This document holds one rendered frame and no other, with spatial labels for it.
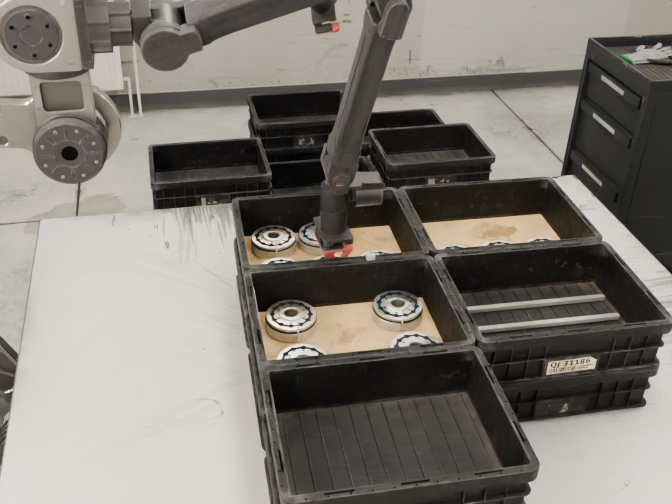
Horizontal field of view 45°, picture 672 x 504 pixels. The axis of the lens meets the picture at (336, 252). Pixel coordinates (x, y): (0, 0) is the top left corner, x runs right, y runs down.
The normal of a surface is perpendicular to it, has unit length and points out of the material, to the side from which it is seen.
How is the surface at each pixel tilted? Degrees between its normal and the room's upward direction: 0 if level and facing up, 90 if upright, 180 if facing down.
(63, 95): 90
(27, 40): 90
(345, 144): 93
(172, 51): 104
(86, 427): 0
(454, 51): 90
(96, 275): 0
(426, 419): 0
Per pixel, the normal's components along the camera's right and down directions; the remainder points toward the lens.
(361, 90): 0.15, 0.73
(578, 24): 0.22, 0.54
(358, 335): 0.03, -0.84
